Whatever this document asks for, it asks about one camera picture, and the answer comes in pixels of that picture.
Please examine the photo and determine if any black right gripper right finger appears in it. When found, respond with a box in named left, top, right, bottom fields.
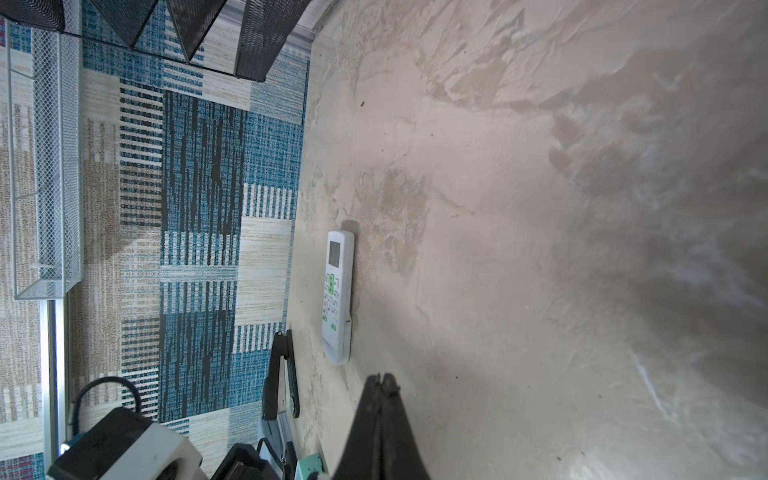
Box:
left=379, top=373, right=430, bottom=480

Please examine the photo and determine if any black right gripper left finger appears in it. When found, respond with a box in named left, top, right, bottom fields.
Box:
left=332, top=374, right=381, bottom=480

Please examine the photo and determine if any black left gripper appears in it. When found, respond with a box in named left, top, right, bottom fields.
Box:
left=212, top=329, right=300, bottom=480

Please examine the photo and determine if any white air conditioner remote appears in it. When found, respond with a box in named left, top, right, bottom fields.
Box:
left=322, top=230, right=355, bottom=366

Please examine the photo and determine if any black wire mesh shelf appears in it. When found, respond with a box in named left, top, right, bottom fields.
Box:
left=1, top=1, right=311, bottom=83

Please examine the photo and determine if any white wire mesh basket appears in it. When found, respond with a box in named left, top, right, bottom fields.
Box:
left=1, top=22, right=83, bottom=300

